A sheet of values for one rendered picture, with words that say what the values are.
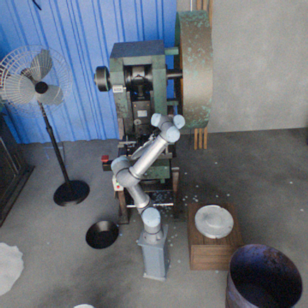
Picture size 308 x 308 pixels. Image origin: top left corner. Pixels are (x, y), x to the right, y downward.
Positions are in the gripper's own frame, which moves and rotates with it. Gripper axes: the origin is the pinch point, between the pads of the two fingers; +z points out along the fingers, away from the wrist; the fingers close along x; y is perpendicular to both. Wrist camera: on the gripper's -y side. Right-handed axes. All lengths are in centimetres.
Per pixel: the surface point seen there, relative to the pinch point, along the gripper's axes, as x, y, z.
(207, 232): 81, 0, 14
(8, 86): -94, 37, 51
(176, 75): -26, -42, -16
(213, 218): 78, -13, 14
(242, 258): 104, 3, -4
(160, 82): -28.5, -27.2, -12.8
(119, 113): -30.5, -6.9, 22.0
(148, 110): -18.9, -24.4, 12.3
